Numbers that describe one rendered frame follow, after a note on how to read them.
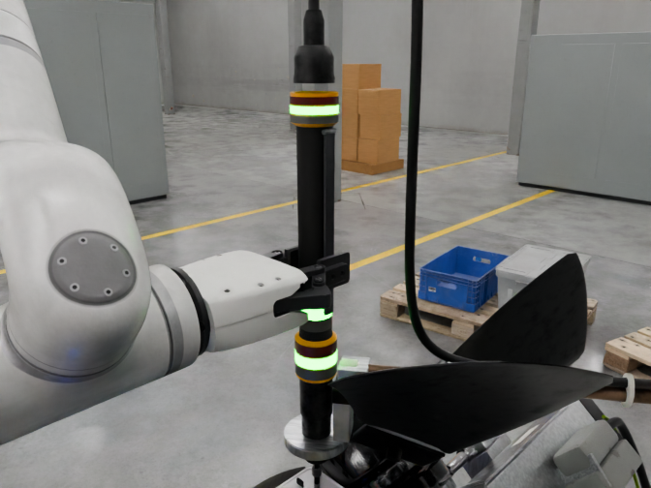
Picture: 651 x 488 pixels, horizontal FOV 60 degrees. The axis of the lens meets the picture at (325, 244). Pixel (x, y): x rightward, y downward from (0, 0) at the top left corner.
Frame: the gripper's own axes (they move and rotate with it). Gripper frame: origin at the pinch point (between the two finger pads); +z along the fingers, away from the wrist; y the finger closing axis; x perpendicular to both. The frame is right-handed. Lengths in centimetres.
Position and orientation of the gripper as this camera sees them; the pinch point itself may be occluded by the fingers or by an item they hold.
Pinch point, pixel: (317, 265)
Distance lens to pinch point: 55.6
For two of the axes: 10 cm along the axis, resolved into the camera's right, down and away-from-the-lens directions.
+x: 0.0, -9.5, -3.1
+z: 7.1, -2.2, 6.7
